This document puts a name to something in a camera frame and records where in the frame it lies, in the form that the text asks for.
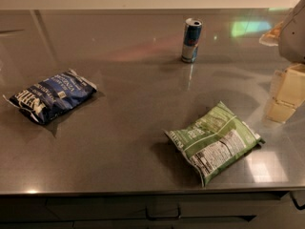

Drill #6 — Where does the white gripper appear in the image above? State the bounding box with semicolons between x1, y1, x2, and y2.
259;0;305;123

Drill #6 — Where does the redbull can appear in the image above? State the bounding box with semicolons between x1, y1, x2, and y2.
181;18;202;63

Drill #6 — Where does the green jalapeno chip bag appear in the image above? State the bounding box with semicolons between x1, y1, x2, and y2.
165;101;264;186

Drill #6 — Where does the blue kettle chip bag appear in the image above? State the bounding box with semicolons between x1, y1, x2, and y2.
4;70;97;125

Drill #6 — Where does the black right drawer handle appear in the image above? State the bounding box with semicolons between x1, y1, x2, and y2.
289;191;305;211

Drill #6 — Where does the black drawer handle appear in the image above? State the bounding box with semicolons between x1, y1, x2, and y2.
289;191;305;211
145;205;181;221

